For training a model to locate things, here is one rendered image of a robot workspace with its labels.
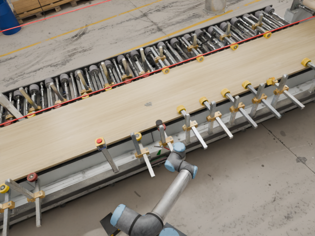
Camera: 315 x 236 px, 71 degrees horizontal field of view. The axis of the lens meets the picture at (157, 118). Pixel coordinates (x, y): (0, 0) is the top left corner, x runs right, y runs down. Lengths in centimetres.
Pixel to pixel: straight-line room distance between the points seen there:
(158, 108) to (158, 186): 102
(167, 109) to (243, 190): 132
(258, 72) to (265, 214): 155
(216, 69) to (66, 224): 249
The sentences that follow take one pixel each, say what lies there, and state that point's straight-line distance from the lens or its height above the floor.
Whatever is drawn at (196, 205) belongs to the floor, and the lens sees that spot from 276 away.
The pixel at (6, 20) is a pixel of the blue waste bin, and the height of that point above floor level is 35.
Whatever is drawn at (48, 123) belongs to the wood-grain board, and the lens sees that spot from 262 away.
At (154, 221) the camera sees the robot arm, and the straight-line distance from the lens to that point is 126.
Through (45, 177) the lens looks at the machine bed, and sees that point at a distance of 247.
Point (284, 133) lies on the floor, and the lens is 344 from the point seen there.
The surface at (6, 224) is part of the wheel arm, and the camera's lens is 234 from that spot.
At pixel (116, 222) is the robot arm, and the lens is 129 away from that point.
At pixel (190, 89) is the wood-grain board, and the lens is 248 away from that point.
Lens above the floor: 263
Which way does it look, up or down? 51 degrees down
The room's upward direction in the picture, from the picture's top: 10 degrees counter-clockwise
